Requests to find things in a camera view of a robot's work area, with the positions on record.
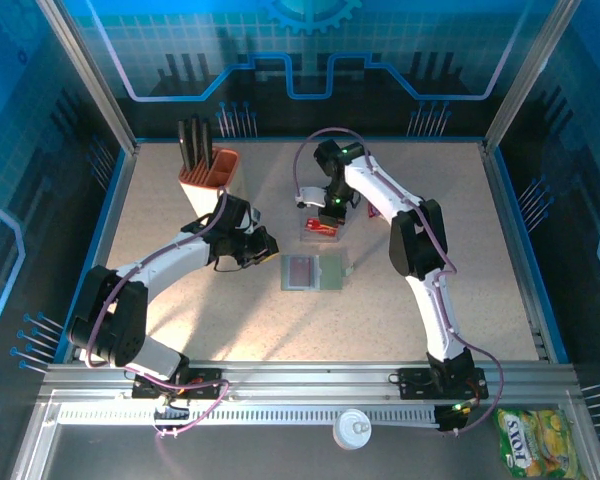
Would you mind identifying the black knife handle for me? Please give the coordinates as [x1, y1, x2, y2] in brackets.
[201, 119, 214, 170]
[189, 115, 203, 169]
[178, 119, 192, 169]

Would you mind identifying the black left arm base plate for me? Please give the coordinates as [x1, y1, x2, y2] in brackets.
[131, 367, 222, 401]

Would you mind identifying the white slotted cable duct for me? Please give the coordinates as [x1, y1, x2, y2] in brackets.
[57, 405, 441, 427]

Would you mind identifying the red credit card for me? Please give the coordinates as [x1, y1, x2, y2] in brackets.
[304, 218, 339, 239]

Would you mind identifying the aluminium frame post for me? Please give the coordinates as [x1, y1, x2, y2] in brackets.
[34, 0, 140, 156]
[481, 0, 585, 156]

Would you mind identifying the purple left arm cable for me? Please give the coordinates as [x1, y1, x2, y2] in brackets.
[82, 192, 232, 439]

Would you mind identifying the beige knife block orange top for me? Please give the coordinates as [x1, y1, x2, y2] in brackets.
[178, 148, 246, 221]

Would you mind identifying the aluminium mounting rail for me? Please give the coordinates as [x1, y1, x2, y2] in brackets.
[39, 360, 584, 407]

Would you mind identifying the green card holder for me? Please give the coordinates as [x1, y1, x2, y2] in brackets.
[279, 253, 355, 292]

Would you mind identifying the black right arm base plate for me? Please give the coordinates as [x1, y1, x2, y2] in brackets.
[397, 367, 490, 401]

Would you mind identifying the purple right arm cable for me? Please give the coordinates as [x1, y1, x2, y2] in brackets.
[293, 127, 505, 437]

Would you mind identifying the white can lid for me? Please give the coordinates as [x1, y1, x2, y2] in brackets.
[332, 408, 373, 451]

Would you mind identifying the black electronics box green light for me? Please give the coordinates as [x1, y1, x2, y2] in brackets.
[433, 402, 476, 435]

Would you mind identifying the red blue small packet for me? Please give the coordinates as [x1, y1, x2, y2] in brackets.
[298, 214, 343, 245]

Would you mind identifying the yellow green candy bag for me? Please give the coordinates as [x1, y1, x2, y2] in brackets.
[493, 407, 589, 480]

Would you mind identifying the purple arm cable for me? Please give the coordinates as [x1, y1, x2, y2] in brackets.
[293, 127, 505, 437]
[82, 192, 232, 439]

